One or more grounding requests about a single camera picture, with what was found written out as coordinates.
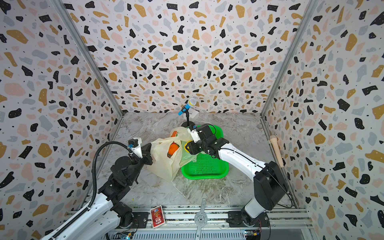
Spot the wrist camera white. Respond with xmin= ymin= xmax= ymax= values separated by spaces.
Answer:
xmin=188 ymin=125 xmax=201 ymax=143
xmin=128 ymin=138 xmax=143 ymax=159

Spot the black microphone stand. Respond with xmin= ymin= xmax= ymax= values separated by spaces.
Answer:
xmin=181 ymin=109 xmax=195 ymax=128

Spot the round metal mounting plate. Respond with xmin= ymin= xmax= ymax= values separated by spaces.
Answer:
xmin=194 ymin=212 xmax=208 ymax=227

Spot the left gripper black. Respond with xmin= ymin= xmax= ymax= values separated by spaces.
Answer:
xmin=125 ymin=142 xmax=152 ymax=185

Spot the black corrugated cable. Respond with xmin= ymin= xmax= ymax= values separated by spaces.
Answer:
xmin=44 ymin=140 xmax=133 ymax=240

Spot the beige wooden pestle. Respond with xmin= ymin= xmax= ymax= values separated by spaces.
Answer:
xmin=270 ymin=135 xmax=284 ymax=168

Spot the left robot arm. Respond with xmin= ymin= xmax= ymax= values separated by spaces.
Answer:
xmin=44 ymin=138 xmax=153 ymax=240

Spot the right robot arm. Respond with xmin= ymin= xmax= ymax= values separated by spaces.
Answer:
xmin=186 ymin=124 xmax=287 ymax=227

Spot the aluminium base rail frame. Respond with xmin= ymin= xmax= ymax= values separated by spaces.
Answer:
xmin=98 ymin=204 xmax=317 ymax=240

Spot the blue toy microphone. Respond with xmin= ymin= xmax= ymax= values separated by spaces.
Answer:
xmin=178 ymin=98 xmax=197 ymax=116

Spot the red playing card box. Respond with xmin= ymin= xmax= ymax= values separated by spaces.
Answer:
xmin=150 ymin=206 xmax=165 ymax=229

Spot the orange tangerine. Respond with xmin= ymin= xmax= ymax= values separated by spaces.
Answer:
xmin=167 ymin=142 xmax=180 ymax=158

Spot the green plastic basket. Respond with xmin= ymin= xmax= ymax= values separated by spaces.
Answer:
xmin=180 ymin=124 xmax=230 ymax=180

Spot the cream plastic bag orange print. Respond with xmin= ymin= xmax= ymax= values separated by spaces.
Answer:
xmin=147 ymin=127 xmax=197 ymax=182

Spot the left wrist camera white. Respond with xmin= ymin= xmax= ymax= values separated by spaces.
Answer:
xmin=128 ymin=138 xmax=143 ymax=159

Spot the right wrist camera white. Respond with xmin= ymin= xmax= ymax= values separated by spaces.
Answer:
xmin=188 ymin=125 xmax=201 ymax=143

